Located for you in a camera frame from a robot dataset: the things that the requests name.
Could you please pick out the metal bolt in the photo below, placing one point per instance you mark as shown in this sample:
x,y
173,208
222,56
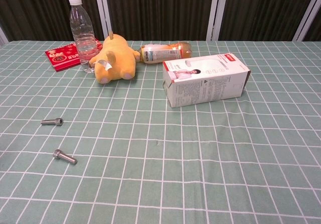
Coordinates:
x,y
65,157
51,121

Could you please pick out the white red carton box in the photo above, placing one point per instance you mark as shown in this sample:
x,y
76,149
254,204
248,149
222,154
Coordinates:
x,y
205,83

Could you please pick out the amber tea drink bottle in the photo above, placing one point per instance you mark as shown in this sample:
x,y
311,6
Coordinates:
x,y
163,52

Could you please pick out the green checked tablecloth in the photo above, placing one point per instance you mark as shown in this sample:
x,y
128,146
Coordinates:
x,y
175,158

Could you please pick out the yellow plush toy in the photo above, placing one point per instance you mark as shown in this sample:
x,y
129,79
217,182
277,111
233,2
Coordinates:
x,y
118,58

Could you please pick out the dark pleated curtain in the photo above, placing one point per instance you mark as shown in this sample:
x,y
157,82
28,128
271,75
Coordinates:
x,y
160,8

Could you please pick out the clear plastic water bottle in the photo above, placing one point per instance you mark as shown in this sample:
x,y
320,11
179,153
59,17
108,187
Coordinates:
x,y
82,33

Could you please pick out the red printed booklet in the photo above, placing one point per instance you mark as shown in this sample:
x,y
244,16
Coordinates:
x,y
64,57

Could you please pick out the white frame post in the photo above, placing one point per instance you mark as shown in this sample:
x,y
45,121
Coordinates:
x,y
2,37
307,15
217,10
102,10

